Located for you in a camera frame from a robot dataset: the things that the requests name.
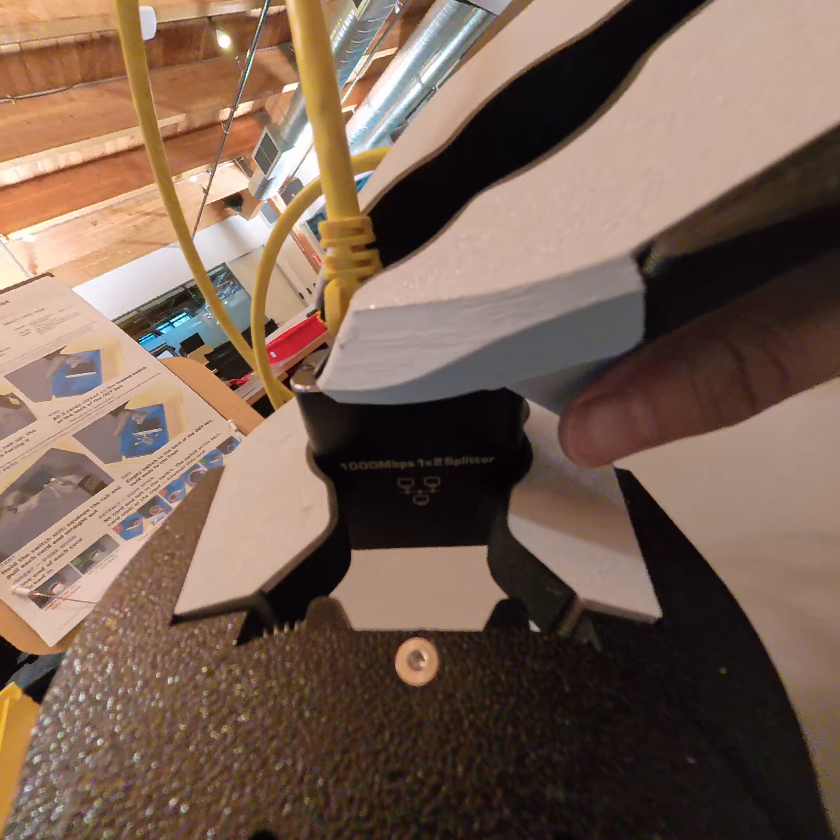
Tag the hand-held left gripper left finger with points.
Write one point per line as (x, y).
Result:
(256, 525)

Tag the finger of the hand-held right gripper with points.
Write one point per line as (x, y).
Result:
(551, 263)
(512, 79)

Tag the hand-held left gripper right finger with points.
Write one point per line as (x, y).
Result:
(584, 525)

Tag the black ethernet splitter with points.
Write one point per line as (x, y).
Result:
(420, 505)

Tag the person's right hand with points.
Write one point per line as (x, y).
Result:
(696, 381)

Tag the wooden clipboard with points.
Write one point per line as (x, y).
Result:
(217, 387)

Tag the red plastic bin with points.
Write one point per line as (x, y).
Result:
(295, 348)

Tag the printed instruction sheet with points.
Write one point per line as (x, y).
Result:
(79, 433)

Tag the yellow plastic bin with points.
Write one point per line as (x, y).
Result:
(13, 735)

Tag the silver ventilation duct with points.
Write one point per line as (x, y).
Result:
(420, 66)

